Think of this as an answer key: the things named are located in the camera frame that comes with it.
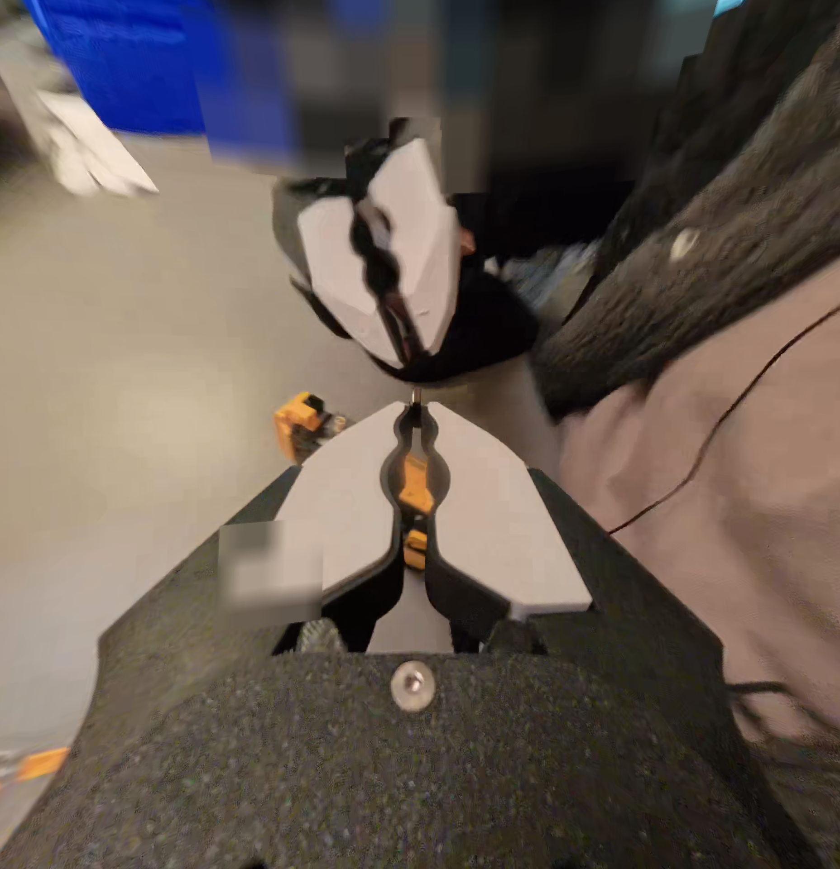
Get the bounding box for grey fleece jacket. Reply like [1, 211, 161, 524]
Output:
[536, 0, 840, 422]

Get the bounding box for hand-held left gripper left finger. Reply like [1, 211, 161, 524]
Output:
[275, 402, 421, 598]

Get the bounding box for large blue storage bin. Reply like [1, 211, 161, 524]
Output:
[26, 0, 298, 150]

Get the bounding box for pile of small lego pieces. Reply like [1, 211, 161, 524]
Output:
[0, 745, 70, 816]

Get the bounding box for pile of empty paper bags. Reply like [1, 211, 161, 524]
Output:
[40, 89, 160, 198]

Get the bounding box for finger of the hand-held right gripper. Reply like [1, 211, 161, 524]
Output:
[373, 139, 464, 357]
[298, 197, 407, 368]

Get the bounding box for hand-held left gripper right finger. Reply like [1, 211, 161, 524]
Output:
[423, 402, 592, 615]

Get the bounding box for pink shirt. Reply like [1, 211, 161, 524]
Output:
[556, 252, 840, 741]

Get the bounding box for orange lego car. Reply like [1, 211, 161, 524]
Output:
[274, 392, 437, 571]

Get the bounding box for black earphone with cable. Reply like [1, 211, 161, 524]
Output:
[610, 292, 840, 537]

